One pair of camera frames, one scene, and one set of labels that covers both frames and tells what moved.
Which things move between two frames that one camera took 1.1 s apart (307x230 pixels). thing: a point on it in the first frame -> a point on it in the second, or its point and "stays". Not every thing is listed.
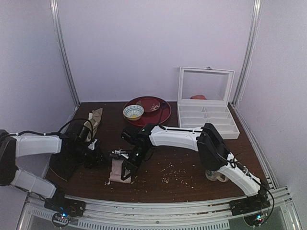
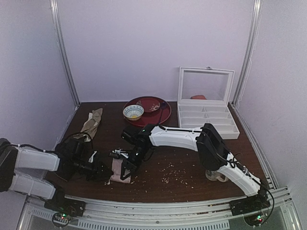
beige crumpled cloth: (92, 123) stays
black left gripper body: (88, 155) -> (96, 170)
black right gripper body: (134, 161) stays
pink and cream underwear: (115, 174) stays
